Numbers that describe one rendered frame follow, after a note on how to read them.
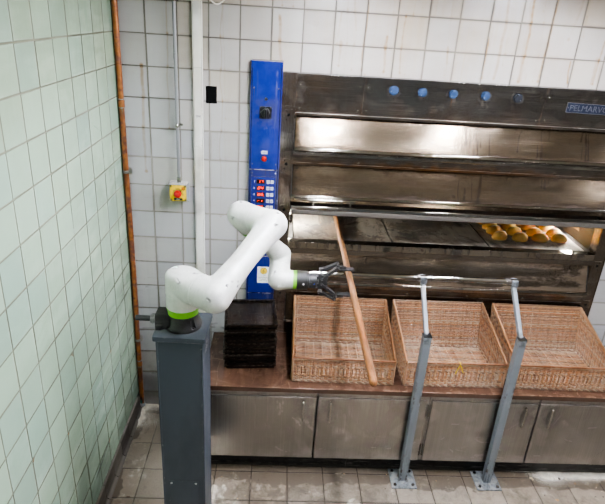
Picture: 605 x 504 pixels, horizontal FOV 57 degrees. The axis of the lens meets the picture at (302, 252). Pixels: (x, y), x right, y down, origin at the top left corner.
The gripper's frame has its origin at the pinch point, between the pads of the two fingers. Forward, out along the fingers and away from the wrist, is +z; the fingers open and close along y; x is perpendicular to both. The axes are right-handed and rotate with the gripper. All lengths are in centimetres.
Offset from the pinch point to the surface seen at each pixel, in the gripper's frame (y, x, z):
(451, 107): -78, -52, 51
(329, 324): 50, -43, -3
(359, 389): 61, 3, 10
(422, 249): 2, -51, 48
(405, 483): 118, 11, 41
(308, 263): 15, -52, -18
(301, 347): 60, -33, -19
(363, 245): 1, -51, 13
